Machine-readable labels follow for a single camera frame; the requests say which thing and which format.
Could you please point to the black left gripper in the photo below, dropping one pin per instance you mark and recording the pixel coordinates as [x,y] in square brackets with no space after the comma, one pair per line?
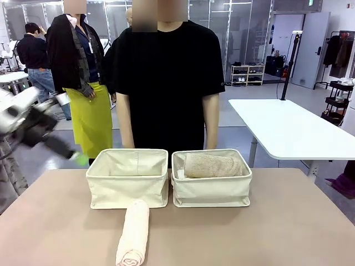
[36,124]

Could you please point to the beige towel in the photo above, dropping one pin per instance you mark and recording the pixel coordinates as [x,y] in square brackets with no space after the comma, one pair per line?
[213,166]

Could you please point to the person's right forearm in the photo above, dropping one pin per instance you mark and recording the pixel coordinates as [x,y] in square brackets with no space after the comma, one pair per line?
[126,130]

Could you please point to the person's left forearm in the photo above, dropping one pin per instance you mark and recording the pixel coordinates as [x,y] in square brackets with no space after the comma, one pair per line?
[210,130]

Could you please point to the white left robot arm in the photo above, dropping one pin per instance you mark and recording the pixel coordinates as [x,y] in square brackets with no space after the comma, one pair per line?
[14,108]

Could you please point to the grey fuzzy cloth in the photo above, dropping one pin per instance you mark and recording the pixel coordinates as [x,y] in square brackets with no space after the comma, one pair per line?
[11,183]

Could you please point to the cream fabric basket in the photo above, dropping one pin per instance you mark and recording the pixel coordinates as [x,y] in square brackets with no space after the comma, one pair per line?
[210,191]
[127,188]

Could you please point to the white background work table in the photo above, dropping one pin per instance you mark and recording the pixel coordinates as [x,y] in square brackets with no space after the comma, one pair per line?
[11,77]

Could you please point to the man in black shirt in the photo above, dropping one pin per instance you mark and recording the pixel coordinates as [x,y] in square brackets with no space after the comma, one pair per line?
[33,55]

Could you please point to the pink rolled towel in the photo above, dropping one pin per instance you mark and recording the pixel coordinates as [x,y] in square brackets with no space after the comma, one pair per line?
[133,235]

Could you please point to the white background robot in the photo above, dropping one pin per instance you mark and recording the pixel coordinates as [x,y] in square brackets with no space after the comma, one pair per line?
[8,52]

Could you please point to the person in black t-shirt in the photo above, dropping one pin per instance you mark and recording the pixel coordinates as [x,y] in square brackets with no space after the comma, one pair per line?
[166,83]

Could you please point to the wooden shoe rack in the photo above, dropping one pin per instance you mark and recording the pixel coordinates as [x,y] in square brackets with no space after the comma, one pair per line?
[248,74]

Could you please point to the black suitcases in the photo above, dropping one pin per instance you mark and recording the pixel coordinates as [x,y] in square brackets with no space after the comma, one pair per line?
[274,65]

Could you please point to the white side table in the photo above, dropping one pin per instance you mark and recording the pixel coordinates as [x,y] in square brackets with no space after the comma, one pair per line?
[291,127]

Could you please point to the black tripod pole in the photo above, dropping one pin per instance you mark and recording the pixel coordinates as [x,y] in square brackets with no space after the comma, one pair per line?
[289,69]

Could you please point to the grey door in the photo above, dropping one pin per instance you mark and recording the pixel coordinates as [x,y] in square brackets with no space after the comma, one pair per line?
[310,55]

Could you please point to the black utility cart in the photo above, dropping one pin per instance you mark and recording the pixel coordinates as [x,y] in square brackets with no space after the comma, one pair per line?
[337,102]

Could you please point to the black clothes rack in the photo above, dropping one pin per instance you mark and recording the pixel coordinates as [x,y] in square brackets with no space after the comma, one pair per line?
[339,55]

